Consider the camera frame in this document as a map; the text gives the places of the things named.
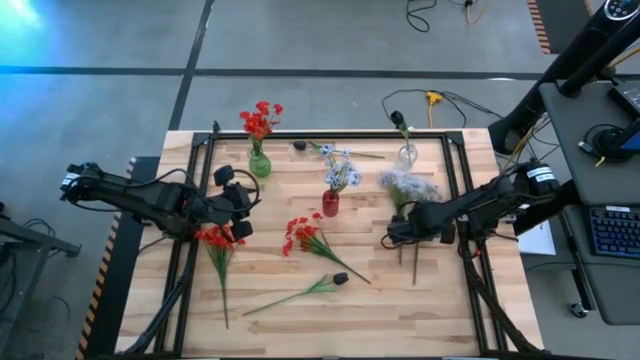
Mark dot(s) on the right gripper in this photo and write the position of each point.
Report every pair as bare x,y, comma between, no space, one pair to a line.
422,222

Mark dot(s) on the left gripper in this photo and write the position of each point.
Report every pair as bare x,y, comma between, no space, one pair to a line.
224,176

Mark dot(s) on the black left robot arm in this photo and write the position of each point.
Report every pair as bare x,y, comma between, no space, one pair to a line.
130,192

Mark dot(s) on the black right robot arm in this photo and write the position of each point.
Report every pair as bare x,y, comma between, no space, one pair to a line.
500,195

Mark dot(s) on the green glass vase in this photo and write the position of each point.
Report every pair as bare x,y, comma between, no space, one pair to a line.
260,166

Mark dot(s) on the clear glass vase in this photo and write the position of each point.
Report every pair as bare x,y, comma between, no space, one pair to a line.
406,160

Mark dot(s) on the red glass vase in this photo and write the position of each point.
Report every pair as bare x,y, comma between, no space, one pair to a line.
330,206

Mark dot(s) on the white paper sheet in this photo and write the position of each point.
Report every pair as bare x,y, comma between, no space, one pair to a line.
542,245

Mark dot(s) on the yellow power plug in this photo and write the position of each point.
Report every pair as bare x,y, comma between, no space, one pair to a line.
433,97

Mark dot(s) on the grey desk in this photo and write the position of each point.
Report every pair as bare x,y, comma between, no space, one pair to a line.
565,150

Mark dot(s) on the black mat with striped edge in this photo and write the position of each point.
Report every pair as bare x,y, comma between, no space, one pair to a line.
120,310
555,25

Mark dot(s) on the desk caster wheel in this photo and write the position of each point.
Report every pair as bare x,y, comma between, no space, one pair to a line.
578,311

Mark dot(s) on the dark grey side table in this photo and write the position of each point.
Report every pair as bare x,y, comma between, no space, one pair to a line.
40,240

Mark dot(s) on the black keyboard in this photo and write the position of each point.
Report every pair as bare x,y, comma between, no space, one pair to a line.
617,232

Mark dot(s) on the white desk label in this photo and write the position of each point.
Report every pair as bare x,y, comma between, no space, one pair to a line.
618,208

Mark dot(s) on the black tower fan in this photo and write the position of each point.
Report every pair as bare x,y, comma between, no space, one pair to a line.
575,56

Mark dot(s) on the monitor with blue screen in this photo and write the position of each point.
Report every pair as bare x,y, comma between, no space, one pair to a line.
634,140

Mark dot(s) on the black stand pole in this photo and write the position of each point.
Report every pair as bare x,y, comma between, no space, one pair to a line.
597,67

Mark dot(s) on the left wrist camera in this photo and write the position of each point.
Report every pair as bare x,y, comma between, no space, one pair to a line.
240,200

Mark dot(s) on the black aluminium table frame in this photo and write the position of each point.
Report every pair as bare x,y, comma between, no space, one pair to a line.
360,135

